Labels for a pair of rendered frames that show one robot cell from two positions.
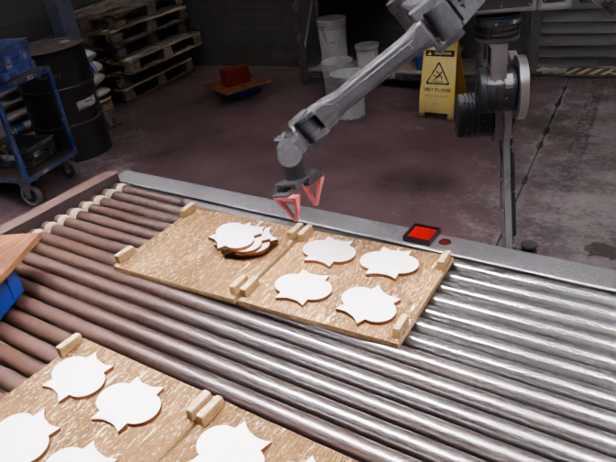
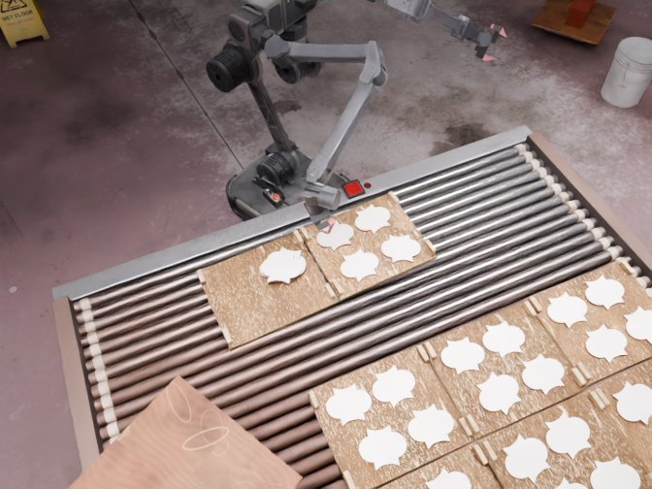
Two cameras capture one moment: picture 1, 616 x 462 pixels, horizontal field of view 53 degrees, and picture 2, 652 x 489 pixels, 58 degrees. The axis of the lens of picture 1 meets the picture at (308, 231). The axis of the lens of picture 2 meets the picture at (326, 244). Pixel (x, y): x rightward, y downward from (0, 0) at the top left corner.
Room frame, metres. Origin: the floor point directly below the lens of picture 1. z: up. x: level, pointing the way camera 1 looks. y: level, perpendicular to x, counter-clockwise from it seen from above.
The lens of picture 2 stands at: (0.69, 1.10, 2.74)
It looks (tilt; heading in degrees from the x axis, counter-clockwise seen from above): 55 degrees down; 301
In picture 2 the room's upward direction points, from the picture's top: 2 degrees counter-clockwise
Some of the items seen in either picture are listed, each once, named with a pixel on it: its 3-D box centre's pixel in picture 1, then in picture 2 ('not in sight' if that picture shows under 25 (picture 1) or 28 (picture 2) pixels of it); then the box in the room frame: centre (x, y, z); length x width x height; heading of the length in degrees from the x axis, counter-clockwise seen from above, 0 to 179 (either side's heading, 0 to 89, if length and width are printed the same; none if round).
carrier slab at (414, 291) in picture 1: (347, 280); (367, 244); (1.22, -0.08, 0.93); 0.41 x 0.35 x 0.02; 56
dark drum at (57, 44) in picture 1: (62, 101); not in sight; (5.03, 1.86, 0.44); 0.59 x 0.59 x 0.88
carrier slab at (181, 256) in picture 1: (212, 249); (265, 287); (1.46, 0.27, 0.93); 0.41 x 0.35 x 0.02; 56
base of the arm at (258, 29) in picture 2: not in sight; (265, 37); (1.82, -0.39, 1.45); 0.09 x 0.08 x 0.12; 79
